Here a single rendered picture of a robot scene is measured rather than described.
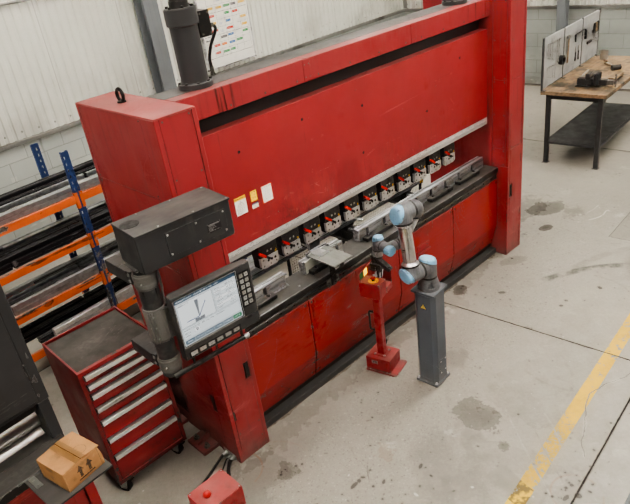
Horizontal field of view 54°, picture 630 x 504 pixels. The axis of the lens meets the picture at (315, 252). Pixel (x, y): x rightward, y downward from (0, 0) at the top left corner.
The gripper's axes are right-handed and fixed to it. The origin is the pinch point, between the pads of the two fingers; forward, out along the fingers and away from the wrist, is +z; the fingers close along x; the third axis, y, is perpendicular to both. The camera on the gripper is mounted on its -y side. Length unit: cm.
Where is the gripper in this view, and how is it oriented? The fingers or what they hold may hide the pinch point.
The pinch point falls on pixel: (380, 279)
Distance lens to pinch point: 446.0
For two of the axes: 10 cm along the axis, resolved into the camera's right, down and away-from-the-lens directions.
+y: -8.6, -2.2, 4.6
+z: 0.6, 8.6, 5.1
